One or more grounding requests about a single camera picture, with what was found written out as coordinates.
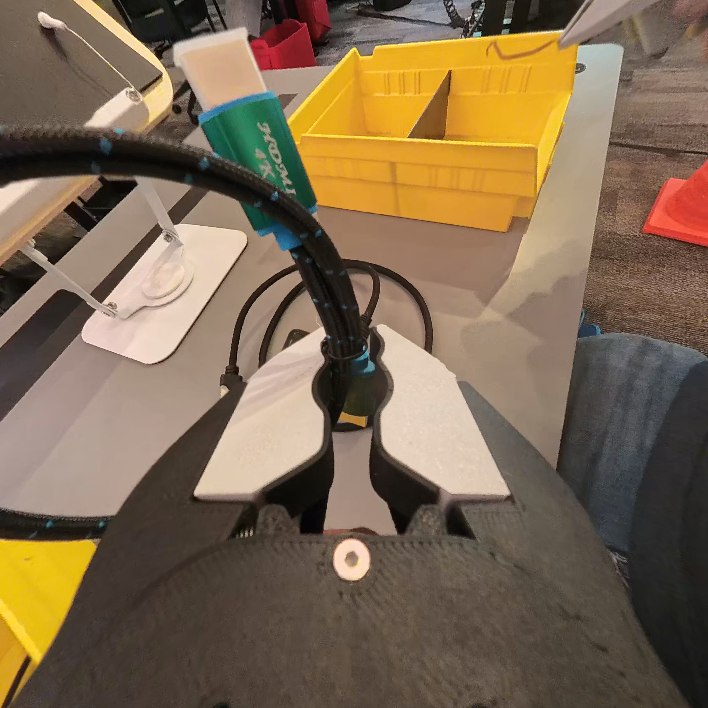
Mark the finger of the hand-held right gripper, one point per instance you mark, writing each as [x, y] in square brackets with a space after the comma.
[603, 16]

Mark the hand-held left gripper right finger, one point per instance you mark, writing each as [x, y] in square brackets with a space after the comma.
[442, 442]

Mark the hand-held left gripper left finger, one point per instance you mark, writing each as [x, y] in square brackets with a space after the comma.
[265, 437]

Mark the black twist tie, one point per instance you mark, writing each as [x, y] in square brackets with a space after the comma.
[343, 348]

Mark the yellow plastic bin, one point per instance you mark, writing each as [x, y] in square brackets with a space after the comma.
[415, 177]
[38, 597]

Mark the blue waste bin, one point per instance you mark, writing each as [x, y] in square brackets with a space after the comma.
[589, 329]

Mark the wooden board stand white base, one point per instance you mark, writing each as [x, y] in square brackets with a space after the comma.
[182, 260]

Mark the orange traffic cone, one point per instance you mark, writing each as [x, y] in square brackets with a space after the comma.
[686, 210]

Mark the person's dark sweater torso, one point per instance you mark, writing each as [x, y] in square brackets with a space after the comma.
[675, 525]

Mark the low red basket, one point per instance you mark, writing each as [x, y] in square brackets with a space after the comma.
[282, 47]

